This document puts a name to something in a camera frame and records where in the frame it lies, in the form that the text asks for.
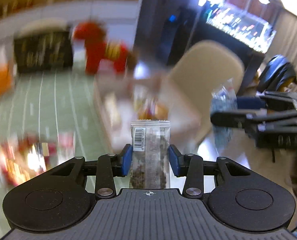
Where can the clear lollipop packet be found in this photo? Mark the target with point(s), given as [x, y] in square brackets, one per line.
[66, 144]

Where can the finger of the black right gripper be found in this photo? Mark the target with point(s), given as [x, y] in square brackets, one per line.
[237, 119]
[251, 102]

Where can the red snack bag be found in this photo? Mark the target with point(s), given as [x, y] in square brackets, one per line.
[24, 156]

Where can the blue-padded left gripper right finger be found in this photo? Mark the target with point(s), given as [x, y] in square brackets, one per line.
[176, 160]

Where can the yellow red packet in box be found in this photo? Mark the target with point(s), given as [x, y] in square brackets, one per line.
[147, 105]

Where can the black box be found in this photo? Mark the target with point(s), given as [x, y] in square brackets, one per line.
[43, 51]

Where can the red plush toy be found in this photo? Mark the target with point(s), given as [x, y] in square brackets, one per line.
[98, 48]

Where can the glass display cabinet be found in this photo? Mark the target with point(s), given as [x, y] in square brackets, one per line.
[248, 21]

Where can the green grid tablecloth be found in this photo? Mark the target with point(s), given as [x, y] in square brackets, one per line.
[47, 104]

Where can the pink open storage box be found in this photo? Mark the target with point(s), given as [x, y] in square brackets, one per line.
[113, 100]

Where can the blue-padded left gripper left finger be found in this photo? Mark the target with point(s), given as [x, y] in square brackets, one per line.
[125, 160]

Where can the brown sandwich biscuit packet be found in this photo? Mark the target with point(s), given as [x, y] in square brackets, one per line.
[150, 164]

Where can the black bag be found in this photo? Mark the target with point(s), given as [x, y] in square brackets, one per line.
[278, 74]

